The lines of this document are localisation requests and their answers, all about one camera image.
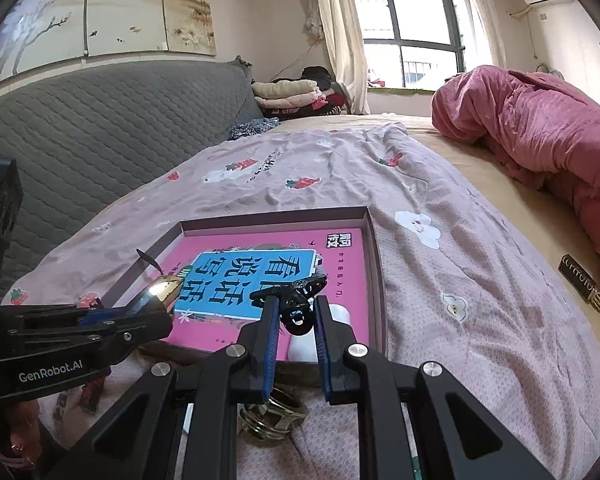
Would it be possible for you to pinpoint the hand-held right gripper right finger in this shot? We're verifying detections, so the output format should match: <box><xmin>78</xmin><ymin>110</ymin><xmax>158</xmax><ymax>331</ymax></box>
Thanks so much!
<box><xmin>312</xmin><ymin>294</ymin><xmax>556</xmax><ymax>480</ymax></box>

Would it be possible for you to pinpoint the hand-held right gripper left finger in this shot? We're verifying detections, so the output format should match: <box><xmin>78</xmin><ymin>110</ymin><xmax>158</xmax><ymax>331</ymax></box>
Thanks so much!
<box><xmin>45</xmin><ymin>290</ymin><xmax>286</xmax><ymax>480</ymax></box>

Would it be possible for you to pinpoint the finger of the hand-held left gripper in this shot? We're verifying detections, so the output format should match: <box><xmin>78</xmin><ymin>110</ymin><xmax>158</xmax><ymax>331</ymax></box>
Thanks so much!
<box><xmin>0</xmin><ymin>302</ymin><xmax>131</xmax><ymax>331</ymax></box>
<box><xmin>75</xmin><ymin>305</ymin><xmax>174</xmax><ymax>361</ymax></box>

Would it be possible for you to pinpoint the white earbuds case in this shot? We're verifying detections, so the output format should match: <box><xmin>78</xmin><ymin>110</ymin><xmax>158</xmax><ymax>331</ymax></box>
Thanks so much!
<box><xmin>287</xmin><ymin>304</ymin><xmax>352</xmax><ymax>363</ymax></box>

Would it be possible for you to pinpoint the black hair clip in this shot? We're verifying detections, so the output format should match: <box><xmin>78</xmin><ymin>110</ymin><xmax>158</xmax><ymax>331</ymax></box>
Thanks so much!
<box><xmin>275</xmin><ymin>272</ymin><xmax>328</xmax><ymax>337</ymax></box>

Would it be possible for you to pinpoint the black and gold lipstick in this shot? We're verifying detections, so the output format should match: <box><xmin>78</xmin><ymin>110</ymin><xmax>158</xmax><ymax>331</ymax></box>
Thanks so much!
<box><xmin>127</xmin><ymin>275</ymin><xmax>185</xmax><ymax>317</ymax></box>

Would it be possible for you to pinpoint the red lighter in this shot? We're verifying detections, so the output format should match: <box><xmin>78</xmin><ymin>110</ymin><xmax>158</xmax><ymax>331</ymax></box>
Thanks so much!
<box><xmin>77</xmin><ymin>375</ymin><xmax>106</xmax><ymax>413</ymax></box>

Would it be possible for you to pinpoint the brass knob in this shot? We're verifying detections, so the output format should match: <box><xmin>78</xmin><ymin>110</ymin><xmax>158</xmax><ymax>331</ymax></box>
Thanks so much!
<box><xmin>237</xmin><ymin>385</ymin><xmax>308</xmax><ymax>442</ymax></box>

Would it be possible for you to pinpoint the shallow cardboard box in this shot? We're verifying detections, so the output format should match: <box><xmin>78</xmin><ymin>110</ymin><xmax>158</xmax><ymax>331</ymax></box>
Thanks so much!
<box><xmin>97</xmin><ymin>206</ymin><xmax>388</xmax><ymax>386</ymax></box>

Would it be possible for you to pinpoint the person's left hand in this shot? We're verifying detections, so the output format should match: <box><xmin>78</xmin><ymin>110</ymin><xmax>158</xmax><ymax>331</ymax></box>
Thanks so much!
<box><xmin>0</xmin><ymin>400</ymin><xmax>46</xmax><ymax>471</ymax></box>

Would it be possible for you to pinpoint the pink book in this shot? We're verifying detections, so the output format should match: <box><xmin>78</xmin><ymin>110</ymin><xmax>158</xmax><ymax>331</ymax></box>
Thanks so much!
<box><xmin>157</xmin><ymin>227</ymin><xmax>381</xmax><ymax>361</ymax></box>

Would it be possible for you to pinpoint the strawberry printed blanket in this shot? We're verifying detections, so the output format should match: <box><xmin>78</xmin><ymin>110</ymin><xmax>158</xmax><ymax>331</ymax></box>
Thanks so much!
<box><xmin>0</xmin><ymin>122</ymin><xmax>600</xmax><ymax>480</ymax></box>

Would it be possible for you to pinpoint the grey quilted headboard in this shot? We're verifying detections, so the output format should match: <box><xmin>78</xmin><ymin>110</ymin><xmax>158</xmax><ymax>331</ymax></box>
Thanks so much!
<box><xmin>0</xmin><ymin>57</ymin><xmax>266</xmax><ymax>306</ymax></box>

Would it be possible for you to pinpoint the dark patterned cloth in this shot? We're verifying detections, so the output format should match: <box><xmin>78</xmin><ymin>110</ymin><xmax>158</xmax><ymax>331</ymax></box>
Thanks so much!
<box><xmin>228</xmin><ymin>117</ymin><xmax>281</xmax><ymax>141</ymax></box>

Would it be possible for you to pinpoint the beige bed sheet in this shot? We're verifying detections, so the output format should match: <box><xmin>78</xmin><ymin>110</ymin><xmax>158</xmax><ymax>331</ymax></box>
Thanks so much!
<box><xmin>270</xmin><ymin>112</ymin><xmax>600</xmax><ymax>321</ymax></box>

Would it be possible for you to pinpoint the pile of folded clothes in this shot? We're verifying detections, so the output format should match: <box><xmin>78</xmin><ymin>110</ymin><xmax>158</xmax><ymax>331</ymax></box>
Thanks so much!
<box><xmin>251</xmin><ymin>66</ymin><xmax>351</xmax><ymax>121</ymax></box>

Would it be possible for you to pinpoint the black mattress label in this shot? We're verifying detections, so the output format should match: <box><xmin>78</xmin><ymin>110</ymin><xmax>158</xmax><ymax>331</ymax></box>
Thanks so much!
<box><xmin>560</xmin><ymin>253</ymin><xmax>600</xmax><ymax>311</ymax></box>

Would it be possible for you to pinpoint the pink quilt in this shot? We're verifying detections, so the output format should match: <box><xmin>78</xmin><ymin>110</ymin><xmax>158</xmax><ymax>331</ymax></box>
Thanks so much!
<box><xmin>431</xmin><ymin>65</ymin><xmax>600</xmax><ymax>281</ymax></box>

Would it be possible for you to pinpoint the cream curtain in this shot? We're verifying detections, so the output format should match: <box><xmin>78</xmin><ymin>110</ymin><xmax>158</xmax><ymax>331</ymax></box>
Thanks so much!
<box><xmin>455</xmin><ymin>0</ymin><xmax>508</xmax><ymax>68</ymax></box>
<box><xmin>307</xmin><ymin>0</ymin><xmax>371</xmax><ymax>116</ymax></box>

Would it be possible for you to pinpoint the black framed window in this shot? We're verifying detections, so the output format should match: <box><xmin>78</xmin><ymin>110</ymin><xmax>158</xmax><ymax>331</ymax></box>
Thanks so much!
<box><xmin>347</xmin><ymin>0</ymin><xmax>468</xmax><ymax>90</ymax></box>

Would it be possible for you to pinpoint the floral wall painting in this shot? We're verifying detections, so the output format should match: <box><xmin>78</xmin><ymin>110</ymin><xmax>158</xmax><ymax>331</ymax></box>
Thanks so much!
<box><xmin>0</xmin><ymin>0</ymin><xmax>216</xmax><ymax>88</ymax></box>

